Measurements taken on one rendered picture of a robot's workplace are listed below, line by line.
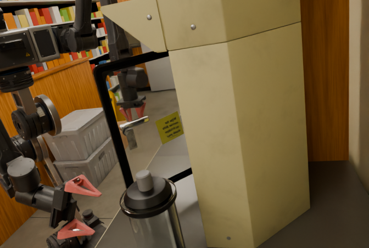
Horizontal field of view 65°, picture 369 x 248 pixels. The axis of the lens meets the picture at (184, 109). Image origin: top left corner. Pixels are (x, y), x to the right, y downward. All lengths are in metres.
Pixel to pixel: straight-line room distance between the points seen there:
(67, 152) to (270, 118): 2.50
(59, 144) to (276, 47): 2.56
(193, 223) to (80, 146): 2.12
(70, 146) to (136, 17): 2.41
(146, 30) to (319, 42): 0.53
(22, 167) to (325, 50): 0.84
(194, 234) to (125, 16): 0.55
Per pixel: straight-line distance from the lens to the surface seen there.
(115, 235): 0.88
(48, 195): 0.78
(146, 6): 0.55
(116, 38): 1.08
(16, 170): 0.76
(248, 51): 0.56
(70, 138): 2.84
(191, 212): 0.87
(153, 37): 0.55
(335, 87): 0.95
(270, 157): 0.66
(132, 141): 0.78
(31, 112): 1.41
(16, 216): 2.97
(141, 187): 0.55
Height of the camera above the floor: 1.48
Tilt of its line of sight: 19 degrees down
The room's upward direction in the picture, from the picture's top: 11 degrees counter-clockwise
